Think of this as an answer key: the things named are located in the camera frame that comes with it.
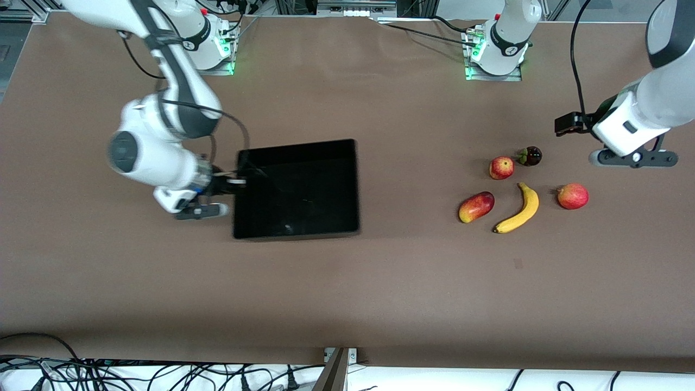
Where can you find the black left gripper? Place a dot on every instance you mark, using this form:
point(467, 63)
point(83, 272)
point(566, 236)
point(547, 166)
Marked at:
point(582, 121)

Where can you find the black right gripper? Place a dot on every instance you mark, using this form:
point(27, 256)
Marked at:
point(219, 184)

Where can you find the black rectangular box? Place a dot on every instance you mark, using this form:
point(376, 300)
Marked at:
point(304, 190)

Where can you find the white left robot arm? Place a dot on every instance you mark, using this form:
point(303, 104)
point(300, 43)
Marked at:
point(657, 103)

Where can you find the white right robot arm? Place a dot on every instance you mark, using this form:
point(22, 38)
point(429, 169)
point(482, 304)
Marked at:
point(152, 157)

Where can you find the red yellow apple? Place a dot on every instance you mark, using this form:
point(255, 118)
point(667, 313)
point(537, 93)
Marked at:
point(501, 168)

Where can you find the yellow banana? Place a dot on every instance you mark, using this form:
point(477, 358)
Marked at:
point(525, 209)

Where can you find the dark purple mangosteen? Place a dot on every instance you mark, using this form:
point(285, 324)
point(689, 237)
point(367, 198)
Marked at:
point(532, 156)

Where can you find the red yellow mango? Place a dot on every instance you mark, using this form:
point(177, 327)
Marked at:
point(476, 207)

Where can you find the grey device with white ports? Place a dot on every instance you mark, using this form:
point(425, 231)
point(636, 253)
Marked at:
point(355, 10)

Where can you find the dark metal beam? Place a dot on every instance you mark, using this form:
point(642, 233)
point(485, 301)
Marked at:
point(331, 377)

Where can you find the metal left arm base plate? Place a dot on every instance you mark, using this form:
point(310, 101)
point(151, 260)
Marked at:
point(510, 77)

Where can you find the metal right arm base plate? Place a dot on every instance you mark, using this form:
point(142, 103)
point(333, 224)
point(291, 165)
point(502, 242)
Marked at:
point(225, 69)

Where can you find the small silver metal bracket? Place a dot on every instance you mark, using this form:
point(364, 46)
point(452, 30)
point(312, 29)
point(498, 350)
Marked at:
point(353, 355)

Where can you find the silver aluminium frame rail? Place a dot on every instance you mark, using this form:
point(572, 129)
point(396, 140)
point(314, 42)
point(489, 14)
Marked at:
point(38, 13)

